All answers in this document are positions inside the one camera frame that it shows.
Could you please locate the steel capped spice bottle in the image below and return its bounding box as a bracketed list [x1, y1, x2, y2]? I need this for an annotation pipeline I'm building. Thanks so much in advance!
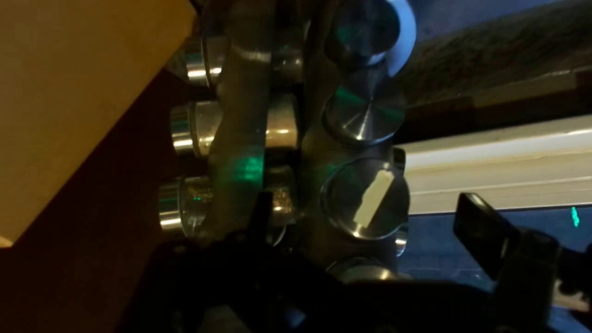
[178, 29, 304, 88]
[169, 90, 302, 158]
[322, 0, 404, 66]
[324, 256, 404, 286]
[322, 81, 405, 147]
[156, 164, 298, 238]

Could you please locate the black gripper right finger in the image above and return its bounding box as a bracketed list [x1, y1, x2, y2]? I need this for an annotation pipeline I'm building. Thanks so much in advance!
[453, 190, 561, 297]

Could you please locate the wooden knife block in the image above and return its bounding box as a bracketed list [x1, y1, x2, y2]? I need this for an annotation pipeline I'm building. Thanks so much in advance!
[0, 0, 200, 247]

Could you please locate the steel revolving spice rack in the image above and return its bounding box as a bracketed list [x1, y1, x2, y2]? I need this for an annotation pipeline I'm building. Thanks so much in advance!
[165, 0, 422, 291]

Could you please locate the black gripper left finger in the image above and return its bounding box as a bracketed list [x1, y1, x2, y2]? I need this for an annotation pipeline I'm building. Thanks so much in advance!
[228, 188, 293, 273]

